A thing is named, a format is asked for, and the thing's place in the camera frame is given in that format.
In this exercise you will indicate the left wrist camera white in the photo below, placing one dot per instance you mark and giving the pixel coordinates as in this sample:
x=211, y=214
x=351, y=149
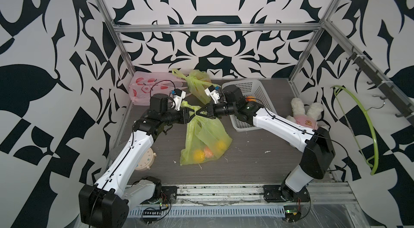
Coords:
x=178, y=96

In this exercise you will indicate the yellow orange fruit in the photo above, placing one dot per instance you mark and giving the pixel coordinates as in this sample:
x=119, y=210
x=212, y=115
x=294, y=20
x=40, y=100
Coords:
x=198, y=156

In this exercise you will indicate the beige alarm clock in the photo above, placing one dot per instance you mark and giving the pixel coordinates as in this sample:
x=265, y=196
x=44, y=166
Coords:
x=146, y=161

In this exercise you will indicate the green avocado plastic bag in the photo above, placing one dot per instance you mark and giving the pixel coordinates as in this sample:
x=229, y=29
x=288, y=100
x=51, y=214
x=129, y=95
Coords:
x=203, y=132

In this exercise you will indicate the aluminium frame bar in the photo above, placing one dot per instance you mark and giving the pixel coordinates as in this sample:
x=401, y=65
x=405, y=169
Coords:
x=216, y=27

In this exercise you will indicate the white plastic basket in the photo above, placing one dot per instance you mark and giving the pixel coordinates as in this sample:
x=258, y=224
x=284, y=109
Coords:
x=256, y=89

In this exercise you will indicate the black hook rack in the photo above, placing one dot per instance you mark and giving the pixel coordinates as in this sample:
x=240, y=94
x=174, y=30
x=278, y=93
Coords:
x=391, y=92

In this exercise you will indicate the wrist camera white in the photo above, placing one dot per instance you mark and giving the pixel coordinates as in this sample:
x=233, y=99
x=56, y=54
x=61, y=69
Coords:
x=215, y=93
x=178, y=96

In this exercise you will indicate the pink plastic bag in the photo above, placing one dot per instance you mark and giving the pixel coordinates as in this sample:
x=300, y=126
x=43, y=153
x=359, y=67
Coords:
x=144, y=84

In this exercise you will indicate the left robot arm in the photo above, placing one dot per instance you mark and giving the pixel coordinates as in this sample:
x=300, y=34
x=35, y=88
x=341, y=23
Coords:
x=106, y=204

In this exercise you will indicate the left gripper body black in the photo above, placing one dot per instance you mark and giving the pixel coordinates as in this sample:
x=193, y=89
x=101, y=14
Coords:
x=186, y=115

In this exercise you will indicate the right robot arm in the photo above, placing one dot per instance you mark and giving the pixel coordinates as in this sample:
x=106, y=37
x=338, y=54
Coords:
x=315, y=145

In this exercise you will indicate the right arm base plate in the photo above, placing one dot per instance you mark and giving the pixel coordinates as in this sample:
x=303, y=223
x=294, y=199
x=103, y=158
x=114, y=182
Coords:
x=282, y=193

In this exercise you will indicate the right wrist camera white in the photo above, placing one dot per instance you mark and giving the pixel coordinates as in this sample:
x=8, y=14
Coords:
x=215, y=93

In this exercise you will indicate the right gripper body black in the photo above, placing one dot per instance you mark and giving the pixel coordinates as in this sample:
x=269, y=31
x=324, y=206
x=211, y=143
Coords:
x=210, y=110

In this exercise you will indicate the plush bunny toy pink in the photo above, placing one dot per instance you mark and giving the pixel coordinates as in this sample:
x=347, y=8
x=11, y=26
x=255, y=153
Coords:
x=307, y=118

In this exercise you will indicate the green hoop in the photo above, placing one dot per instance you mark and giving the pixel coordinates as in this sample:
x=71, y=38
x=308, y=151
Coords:
x=372, y=162

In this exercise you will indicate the pink peach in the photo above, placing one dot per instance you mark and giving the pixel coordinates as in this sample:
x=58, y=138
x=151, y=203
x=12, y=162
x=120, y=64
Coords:
x=251, y=98

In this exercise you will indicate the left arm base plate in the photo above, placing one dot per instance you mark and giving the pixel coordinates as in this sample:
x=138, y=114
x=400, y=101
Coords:
x=163, y=194

